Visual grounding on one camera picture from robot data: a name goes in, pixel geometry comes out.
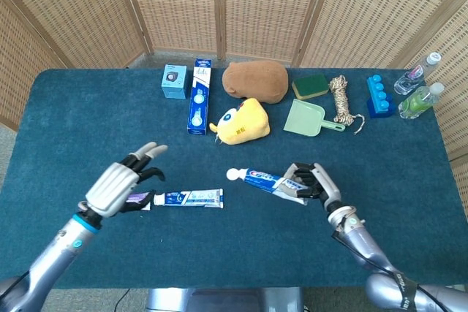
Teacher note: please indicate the bottle with green liquid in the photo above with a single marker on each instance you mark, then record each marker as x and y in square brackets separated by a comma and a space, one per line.
[417, 102]

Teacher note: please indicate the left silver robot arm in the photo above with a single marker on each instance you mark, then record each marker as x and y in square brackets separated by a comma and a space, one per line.
[55, 253]

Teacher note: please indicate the blue and white cardboard box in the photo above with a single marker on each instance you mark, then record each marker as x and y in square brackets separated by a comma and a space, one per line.
[199, 100]

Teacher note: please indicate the dark blue table mat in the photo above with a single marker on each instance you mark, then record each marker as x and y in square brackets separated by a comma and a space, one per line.
[234, 253]

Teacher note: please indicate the purple toothpaste tube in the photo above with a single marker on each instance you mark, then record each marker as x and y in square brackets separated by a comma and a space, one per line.
[136, 198]

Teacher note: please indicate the dark blue Crest toothpaste tube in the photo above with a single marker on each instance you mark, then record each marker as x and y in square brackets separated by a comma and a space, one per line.
[263, 178]

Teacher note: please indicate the brown plush toy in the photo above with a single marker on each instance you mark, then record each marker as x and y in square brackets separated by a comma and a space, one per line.
[256, 78]

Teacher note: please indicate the blue toy building block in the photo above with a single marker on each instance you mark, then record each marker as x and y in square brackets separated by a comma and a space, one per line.
[380, 100]

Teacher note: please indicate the slim blue white toothpaste tube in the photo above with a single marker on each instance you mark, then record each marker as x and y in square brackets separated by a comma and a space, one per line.
[190, 198]

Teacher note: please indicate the green yellow sponge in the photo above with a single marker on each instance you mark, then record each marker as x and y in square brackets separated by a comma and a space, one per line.
[309, 85]

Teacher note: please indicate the small light blue box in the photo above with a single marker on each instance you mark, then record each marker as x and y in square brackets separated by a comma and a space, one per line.
[173, 82]

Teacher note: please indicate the light green plastic dustpan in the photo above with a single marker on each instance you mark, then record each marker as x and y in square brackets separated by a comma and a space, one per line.
[303, 118]

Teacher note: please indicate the yellow plush toy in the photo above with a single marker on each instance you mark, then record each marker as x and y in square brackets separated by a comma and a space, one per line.
[245, 125]

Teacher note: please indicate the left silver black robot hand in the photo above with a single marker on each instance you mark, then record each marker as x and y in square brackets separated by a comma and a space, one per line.
[109, 189]

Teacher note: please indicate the woven bamboo screen panel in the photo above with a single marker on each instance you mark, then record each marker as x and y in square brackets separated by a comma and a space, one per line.
[22, 52]
[80, 8]
[270, 5]
[376, 12]
[175, 5]
[453, 71]

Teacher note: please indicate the clear water bottle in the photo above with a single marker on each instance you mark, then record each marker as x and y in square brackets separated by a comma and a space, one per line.
[409, 80]

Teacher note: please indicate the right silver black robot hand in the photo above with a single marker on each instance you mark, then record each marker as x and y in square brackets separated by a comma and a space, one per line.
[325, 186]

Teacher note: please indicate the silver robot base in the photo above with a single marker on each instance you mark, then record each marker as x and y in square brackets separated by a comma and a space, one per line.
[219, 301]

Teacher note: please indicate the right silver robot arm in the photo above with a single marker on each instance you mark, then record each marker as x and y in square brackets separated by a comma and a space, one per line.
[362, 242]

